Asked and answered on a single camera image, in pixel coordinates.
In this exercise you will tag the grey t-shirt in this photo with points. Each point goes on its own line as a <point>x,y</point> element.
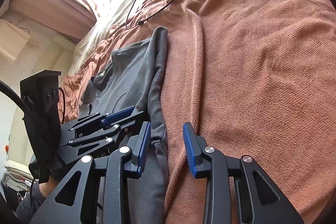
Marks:
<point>131,74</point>

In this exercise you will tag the cream hanging cloth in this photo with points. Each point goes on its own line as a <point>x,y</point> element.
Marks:
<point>13,43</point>

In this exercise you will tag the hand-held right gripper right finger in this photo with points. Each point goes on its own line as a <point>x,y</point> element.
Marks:
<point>190,150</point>

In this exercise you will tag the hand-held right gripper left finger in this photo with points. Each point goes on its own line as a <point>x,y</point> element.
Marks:
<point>144,150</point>

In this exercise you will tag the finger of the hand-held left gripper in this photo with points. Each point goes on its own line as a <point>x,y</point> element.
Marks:
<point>105,132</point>
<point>118,115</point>

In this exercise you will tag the cream bed sheet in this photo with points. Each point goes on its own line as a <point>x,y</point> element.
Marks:
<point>113,11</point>

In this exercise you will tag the orange-brown blanket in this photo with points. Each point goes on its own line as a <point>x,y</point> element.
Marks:
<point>249,69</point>

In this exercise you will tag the cream padded headboard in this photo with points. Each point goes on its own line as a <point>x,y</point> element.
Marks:
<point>44,61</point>

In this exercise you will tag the pink curtain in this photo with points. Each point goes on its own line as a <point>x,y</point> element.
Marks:
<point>52,3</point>

